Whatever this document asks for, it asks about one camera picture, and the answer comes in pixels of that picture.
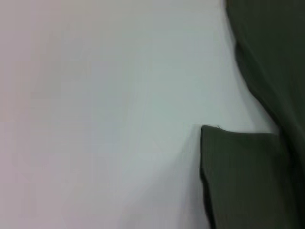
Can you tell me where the dark green printed t-shirt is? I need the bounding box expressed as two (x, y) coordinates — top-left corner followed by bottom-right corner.
(200, 0), (305, 229)

